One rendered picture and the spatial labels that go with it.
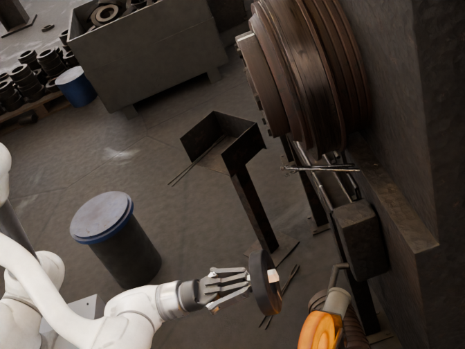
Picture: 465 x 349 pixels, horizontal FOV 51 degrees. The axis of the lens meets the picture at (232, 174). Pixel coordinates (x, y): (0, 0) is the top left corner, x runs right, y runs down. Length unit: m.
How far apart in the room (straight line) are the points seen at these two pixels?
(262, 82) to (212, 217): 1.61
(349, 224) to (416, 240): 0.22
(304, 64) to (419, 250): 0.46
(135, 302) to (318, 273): 1.17
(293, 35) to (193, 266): 1.62
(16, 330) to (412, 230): 1.28
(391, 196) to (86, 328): 0.76
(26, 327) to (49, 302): 0.64
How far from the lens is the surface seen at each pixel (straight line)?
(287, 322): 2.13
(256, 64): 1.17
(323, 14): 1.15
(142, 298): 1.24
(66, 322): 1.18
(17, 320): 1.82
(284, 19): 1.12
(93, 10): 4.28
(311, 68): 1.09
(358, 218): 1.30
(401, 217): 1.18
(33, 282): 1.25
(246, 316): 2.21
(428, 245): 1.12
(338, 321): 1.25
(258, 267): 1.13
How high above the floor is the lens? 1.74
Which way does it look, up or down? 37 degrees down
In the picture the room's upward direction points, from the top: 24 degrees counter-clockwise
